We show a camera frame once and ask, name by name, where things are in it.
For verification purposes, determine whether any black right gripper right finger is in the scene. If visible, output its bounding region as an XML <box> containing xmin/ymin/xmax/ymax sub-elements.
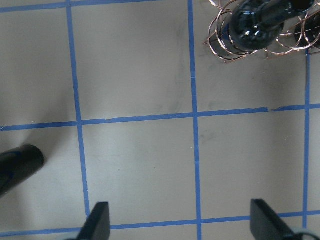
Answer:
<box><xmin>250</xmin><ymin>199</ymin><xmax>295</xmax><ymax>240</ymax></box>

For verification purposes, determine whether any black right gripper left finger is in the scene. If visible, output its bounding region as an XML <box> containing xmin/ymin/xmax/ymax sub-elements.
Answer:
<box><xmin>77</xmin><ymin>202</ymin><xmax>111</xmax><ymax>240</ymax></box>

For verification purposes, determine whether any dark wine bottle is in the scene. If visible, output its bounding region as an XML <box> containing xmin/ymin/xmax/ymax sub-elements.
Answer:
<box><xmin>208</xmin><ymin>0</ymin><xmax>314</xmax><ymax>61</ymax></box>
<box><xmin>0</xmin><ymin>144</ymin><xmax>45</xmax><ymax>196</ymax></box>
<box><xmin>294</xmin><ymin>14</ymin><xmax>320</xmax><ymax>49</ymax></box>

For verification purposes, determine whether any copper wire bottle basket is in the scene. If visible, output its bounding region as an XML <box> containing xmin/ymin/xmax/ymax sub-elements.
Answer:
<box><xmin>204</xmin><ymin>0</ymin><xmax>320</xmax><ymax>63</ymax></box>

